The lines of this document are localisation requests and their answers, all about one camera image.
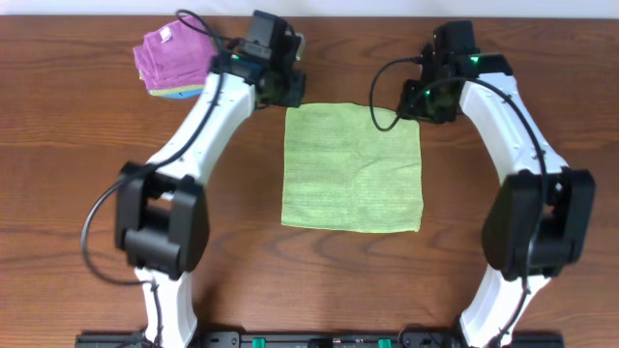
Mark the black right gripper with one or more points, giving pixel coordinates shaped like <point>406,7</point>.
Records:
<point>409,107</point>

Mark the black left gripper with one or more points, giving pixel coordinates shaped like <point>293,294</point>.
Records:
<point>295,82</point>

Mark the green microfiber cloth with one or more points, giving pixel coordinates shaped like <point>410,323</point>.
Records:
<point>341,173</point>

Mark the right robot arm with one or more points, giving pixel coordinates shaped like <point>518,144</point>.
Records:
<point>539,219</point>

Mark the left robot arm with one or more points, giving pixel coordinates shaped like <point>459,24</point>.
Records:
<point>161,212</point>

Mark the light green folded cloth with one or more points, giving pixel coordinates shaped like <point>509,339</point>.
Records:
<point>180,83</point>

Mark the blue folded cloth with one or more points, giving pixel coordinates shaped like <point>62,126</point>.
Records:
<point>183,95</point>

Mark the purple folded cloth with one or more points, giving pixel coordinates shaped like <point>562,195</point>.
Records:
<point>173,50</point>

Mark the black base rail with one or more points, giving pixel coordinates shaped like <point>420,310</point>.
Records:
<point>413,339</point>

